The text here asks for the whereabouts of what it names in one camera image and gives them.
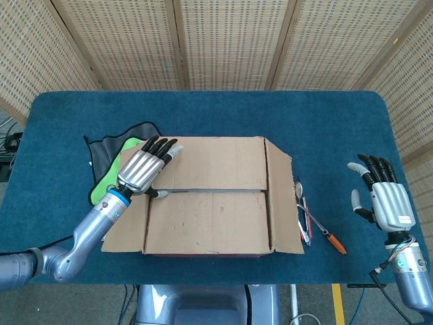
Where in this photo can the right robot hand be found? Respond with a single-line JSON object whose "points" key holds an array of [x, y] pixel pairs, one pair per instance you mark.
{"points": [[392, 203]]}

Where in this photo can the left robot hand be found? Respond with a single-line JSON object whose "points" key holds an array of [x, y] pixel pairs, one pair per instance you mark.
{"points": [[140, 169]]}

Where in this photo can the red cardboard box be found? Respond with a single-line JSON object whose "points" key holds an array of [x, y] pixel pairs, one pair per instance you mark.
{"points": [[209, 220]]}

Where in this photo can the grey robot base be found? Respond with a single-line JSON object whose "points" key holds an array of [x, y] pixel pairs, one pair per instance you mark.
{"points": [[203, 304]]}

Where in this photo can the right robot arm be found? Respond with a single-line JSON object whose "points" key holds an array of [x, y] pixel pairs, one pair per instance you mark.
{"points": [[412, 277]]}

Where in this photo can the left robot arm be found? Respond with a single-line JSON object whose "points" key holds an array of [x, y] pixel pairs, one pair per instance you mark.
{"points": [[88, 230]]}

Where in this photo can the grey cloth black trim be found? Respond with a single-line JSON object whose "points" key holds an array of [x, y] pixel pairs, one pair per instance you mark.
{"points": [[105, 152]]}

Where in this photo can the green microfiber cloth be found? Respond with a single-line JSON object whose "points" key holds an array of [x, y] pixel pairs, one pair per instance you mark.
{"points": [[101, 189]]}

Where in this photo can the red metal tongs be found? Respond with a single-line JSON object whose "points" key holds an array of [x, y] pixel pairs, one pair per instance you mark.
{"points": [[306, 237]]}

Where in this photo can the blue table mat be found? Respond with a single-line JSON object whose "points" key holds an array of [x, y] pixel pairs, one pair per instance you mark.
{"points": [[321, 135]]}

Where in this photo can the white pole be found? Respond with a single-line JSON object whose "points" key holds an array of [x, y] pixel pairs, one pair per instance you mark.
{"points": [[294, 301]]}

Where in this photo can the woven bamboo folding screen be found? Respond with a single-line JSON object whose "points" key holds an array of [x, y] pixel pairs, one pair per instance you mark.
{"points": [[233, 40]]}

